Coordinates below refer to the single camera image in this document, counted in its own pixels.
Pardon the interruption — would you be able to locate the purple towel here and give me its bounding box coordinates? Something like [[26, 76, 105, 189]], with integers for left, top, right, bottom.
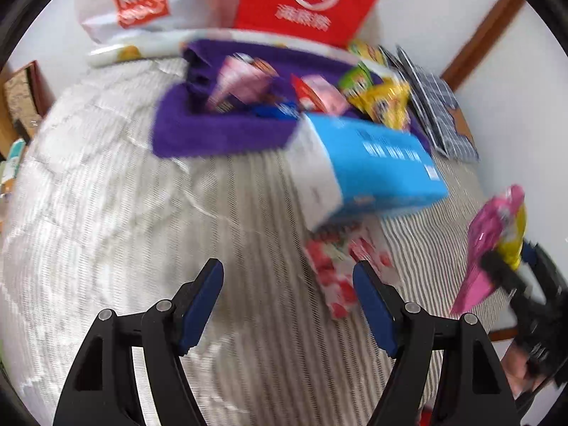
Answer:
[[152, 39, 431, 158]]

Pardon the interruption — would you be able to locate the yellow snack packet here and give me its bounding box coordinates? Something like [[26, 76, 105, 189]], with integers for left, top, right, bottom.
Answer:
[[355, 77, 411, 130]]

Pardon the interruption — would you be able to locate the yellow green snack bag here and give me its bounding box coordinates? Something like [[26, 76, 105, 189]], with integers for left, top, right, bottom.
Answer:
[[348, 40, 387, 65]]

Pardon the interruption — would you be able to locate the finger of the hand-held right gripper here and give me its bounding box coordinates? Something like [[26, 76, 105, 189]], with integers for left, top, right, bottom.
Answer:
[[481, 248, 529, 294]]

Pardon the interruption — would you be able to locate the pink panda snack packet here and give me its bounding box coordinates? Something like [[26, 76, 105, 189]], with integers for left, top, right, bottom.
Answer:
[[206, 53, 278, 114]]

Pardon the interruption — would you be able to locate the patterned picture frame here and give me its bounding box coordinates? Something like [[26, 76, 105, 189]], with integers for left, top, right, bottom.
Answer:
[[4, 60, 54, 140]]

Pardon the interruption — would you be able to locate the green white packet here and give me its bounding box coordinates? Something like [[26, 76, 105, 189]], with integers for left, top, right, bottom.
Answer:
[[0, 138, 27, 174]]

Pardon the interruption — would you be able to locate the blue tissue pack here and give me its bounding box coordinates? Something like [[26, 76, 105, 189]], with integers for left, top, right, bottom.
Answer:
[[286, 113, 450, 234]]

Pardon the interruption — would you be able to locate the striped grey mattress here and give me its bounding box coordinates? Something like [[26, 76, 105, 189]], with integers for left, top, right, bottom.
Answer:
[[0, 60, 511, 426]]

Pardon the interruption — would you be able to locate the brown wooden door frame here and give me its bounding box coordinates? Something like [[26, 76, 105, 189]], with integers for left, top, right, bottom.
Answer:
[[441, 0, 526, 94]]

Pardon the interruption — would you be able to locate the red paper bag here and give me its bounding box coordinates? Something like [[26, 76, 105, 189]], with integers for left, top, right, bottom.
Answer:
[[231, 0, 398, 49]]

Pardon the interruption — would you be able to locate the green snack packet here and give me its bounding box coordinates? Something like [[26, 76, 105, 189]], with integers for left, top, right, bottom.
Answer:
[[339, 62, 378, 103]]

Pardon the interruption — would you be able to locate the person's right hand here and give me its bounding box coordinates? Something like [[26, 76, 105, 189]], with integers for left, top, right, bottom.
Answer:
[[505, 341, 541, 401]]

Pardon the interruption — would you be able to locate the white printed roll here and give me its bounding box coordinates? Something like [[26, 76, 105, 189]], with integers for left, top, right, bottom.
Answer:
[[86, 29, 356, 67]]

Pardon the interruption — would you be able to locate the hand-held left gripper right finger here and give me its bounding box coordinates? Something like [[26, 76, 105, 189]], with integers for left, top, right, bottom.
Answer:
[[353, 260, 520, 426]]

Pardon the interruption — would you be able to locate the red white candy packet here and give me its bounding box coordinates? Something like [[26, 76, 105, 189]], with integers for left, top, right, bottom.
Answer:
[[305, 219, 395, 320]]

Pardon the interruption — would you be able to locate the small blue snack packet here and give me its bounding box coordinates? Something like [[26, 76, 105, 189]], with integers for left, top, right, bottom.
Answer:
[[253, 100, 300, 120]]

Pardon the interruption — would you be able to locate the white plastic bag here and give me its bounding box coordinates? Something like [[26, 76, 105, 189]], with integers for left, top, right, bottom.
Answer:
[[75, 0, 242, 45]]

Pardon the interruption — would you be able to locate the blue checked cloth with star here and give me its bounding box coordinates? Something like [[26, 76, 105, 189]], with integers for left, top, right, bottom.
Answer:
[[382, 44, 480, 163]]

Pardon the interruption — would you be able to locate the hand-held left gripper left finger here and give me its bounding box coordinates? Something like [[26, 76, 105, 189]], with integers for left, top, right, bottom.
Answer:
[[53, 258, 225, 426]]

